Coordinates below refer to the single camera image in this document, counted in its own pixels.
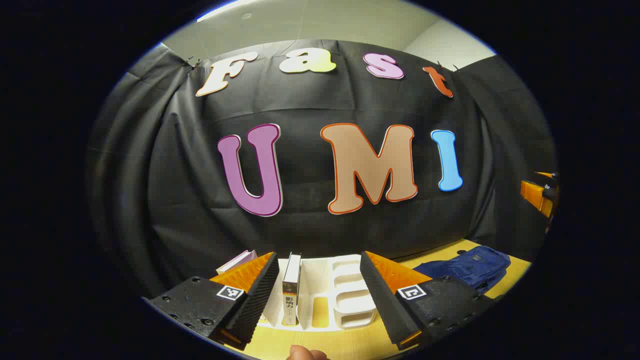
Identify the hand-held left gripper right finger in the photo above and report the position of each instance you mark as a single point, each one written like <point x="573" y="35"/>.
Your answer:
<point x="382" y="305"/>

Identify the black backdrop cloth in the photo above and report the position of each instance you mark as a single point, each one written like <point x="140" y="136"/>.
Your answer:
<point x="300" y="110"/>

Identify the pink cover book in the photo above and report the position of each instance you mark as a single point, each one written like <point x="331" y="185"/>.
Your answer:
<point x="240" y="260"/>

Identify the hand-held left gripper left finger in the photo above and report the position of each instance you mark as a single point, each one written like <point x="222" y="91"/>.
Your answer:
<point x="257" y="305"/>

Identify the black binder clip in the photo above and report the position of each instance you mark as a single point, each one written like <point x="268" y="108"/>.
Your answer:
<point x="447" y="66"/>
<point x="192" y="62"/>

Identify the white bookshelf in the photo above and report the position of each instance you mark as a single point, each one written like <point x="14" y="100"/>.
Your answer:
<point x="350" y="300"/>

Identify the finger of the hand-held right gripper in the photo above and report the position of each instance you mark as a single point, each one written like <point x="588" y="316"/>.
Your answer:
<point x="532" y="195"/>

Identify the blue schoolbag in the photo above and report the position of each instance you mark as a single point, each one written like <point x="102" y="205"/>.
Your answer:
<point x="470" y="267"/>

